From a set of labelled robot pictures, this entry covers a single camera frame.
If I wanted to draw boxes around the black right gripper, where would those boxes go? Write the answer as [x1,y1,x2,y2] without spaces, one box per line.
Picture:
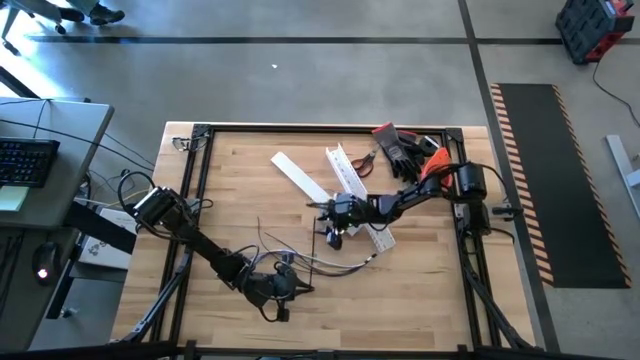
[307,192,371,234]

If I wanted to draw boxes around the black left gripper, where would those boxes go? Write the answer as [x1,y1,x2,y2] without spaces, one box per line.
[242,262,315,309]

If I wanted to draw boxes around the thin wires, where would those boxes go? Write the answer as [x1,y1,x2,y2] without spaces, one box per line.
[249,249,369,278]

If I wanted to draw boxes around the black zip tie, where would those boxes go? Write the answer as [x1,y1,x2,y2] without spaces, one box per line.
[309,216,317,290]

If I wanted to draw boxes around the white duct cover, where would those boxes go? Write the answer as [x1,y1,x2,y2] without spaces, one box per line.
[270,151,334,204]

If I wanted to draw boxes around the white slotted cable duct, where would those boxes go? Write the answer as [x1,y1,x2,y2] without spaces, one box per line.
[324,143,396,253]

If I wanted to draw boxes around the black wire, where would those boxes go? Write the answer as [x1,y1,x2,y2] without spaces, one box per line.
[256,216,271,261]

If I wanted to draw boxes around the black glove grey cuff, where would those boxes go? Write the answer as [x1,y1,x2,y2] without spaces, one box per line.
[371,122,419,182]

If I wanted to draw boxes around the black glove red cuff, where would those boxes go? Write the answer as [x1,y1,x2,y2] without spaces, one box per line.
[398,129,427,184]

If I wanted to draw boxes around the orange tape dispenser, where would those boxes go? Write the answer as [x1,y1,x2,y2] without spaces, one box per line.
[419,147,454,190]

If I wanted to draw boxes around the small black white tool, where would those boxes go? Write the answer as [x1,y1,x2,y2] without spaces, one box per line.
[417,135,441,156]

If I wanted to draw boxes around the white cardboard box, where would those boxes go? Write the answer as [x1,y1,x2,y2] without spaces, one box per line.
[78,206,139,271]

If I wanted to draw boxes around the black orange-striped floor mat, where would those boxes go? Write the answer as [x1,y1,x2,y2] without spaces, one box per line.
[489,82,633,290]

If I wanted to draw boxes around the grey desk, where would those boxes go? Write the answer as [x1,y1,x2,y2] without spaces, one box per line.
[0,97,115,231]

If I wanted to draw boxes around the black computer mouse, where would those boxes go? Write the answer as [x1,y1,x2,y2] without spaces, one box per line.
[32,242,62,287]

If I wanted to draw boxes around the person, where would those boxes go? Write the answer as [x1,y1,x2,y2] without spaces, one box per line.
[57,0,126,27]

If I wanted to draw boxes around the grey metal bar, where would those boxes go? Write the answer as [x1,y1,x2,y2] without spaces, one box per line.
[605,133,640,221]

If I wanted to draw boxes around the black keyboard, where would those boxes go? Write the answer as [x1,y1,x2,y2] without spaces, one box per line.
[0,137,61,189]

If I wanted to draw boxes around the green notepad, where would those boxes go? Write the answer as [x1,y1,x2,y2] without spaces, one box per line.
[0,185,30,213]

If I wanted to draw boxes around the red black tool case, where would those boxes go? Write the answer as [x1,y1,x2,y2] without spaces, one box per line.
[554,0,636,65]

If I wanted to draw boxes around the office chair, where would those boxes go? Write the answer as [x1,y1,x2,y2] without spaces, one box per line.
[0,0,69,57]

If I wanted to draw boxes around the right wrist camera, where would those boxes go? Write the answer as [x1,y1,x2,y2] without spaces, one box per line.
[324,225,345,251]

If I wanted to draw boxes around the red handled scissors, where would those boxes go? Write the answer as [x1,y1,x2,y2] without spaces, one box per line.
[350,147,380,179]

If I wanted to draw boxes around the black aluminium table frame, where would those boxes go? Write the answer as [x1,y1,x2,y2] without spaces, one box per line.
[112,122,539,360]

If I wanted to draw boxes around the black floor cable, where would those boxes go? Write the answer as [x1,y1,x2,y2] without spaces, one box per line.
[592,59,640,129]

